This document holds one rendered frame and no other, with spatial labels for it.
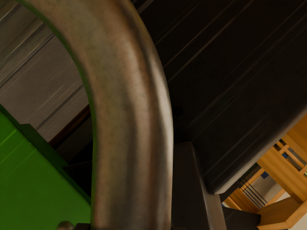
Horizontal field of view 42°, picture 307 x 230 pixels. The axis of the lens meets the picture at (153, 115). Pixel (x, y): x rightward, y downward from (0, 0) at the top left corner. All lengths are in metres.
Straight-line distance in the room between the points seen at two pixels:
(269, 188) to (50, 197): 9.25
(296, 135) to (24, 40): 0.83
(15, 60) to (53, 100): 0.51
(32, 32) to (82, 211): 0.12
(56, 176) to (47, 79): 0.48
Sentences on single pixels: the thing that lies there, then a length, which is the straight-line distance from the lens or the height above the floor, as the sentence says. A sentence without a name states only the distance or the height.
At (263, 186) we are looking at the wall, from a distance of 9.45.
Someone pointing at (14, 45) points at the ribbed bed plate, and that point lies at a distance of 0.28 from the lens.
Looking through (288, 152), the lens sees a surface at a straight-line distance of 9.08.
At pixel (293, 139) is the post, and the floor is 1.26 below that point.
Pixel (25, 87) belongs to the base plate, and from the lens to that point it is 0.70.
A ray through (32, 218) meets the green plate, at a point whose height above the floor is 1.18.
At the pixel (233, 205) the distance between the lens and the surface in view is 4.40.
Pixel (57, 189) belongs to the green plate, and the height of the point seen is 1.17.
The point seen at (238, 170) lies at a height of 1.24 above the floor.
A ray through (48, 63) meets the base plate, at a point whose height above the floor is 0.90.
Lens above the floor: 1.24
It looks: 15 degrees down
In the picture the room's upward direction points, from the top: 136 degrees clockwise
